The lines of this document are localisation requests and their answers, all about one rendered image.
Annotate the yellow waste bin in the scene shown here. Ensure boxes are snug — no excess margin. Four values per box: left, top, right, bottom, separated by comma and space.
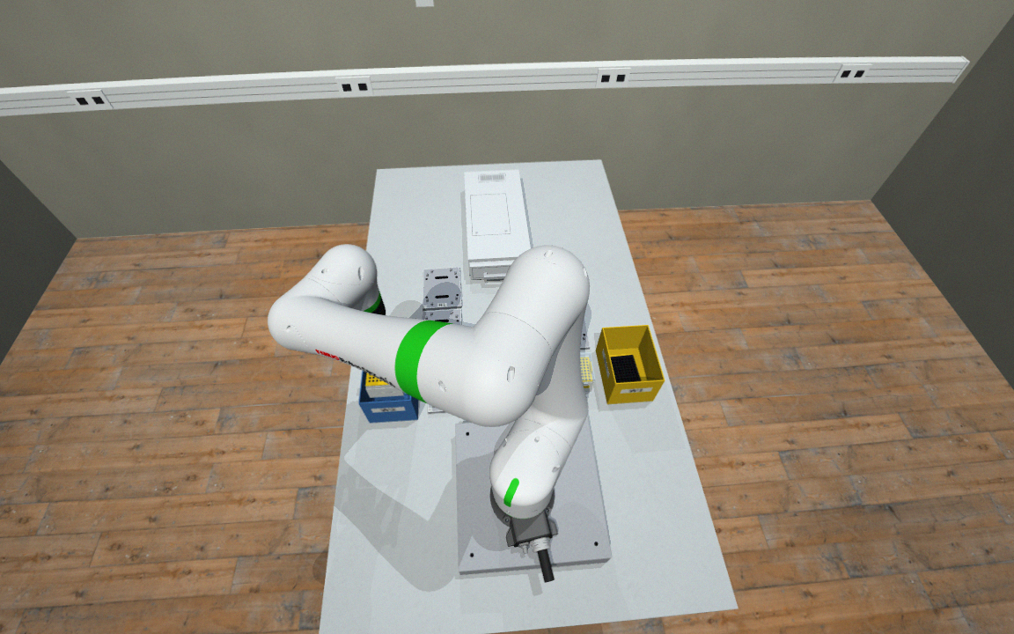
596, 325, 665, 404

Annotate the blue bin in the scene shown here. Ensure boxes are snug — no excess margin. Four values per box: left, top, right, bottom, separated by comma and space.
358, 371, 419, 423

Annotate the yellow rack with grid of holes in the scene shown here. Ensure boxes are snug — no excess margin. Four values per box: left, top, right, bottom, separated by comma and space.
365, 373, 404, 398

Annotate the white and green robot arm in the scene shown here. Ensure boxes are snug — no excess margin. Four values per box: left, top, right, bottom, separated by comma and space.
268, 244, 590, 583

